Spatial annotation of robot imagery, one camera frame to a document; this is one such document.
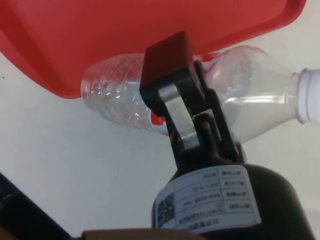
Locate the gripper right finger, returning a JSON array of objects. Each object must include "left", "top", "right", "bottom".
[{"left": 193, "top": 59, "right": 248, "bottom": 164}]

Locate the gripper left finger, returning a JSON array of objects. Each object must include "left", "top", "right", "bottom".
[{"left": 139, "top": 30, "right": 206, "bottom": 176}]

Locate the clear plastic bottle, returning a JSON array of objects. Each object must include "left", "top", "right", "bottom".
[{"left": 80, "top": 45, "right": 320, "bottom": 145}]

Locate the red plastic tray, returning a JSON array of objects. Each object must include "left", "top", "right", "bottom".
[{"left": 0, "top": 0, "right": 307, "bottom": 100}]

